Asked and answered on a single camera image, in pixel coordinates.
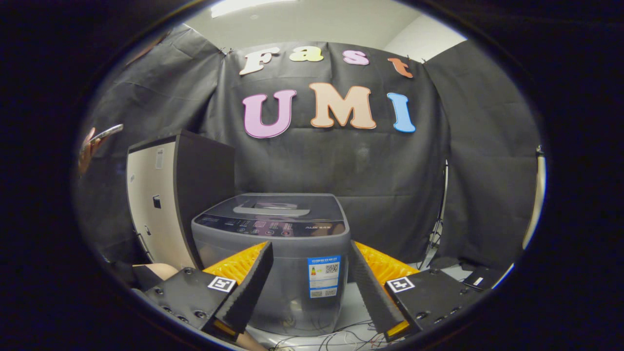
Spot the black flat box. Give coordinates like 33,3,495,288
461,266,505,292

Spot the grey washing machine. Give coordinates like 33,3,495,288
191,193,351,337

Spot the dark cabinet with beige door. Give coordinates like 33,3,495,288
126,129,236,270

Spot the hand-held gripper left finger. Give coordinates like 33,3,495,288
131,241,274,343

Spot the white pole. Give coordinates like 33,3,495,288
522,145,546,250

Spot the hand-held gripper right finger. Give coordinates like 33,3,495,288
349,240,488,343

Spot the black light stand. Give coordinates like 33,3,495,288
419,158,450,269

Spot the dark washing machine lid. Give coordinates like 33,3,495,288
207,193,343,221

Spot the black backdrop cloth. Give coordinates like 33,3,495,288
78,24,539,269

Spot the tangle of thin cables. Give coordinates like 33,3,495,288
268,319,405,351

